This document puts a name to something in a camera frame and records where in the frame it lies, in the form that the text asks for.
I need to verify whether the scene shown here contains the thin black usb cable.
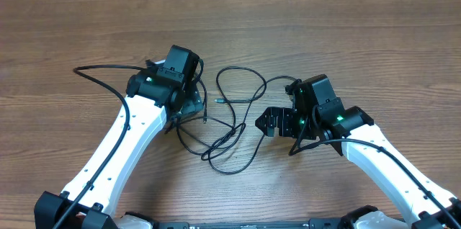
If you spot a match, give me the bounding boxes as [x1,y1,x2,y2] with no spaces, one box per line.
[164,77,248,161]

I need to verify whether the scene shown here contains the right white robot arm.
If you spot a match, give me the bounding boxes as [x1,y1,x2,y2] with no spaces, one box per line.
[255,74,460,228]

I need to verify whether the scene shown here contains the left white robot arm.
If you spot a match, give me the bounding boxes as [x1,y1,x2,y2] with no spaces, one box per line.
[34,45,203,229]

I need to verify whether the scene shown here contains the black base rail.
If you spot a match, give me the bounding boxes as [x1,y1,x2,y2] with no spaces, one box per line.
[115,205,411,229]

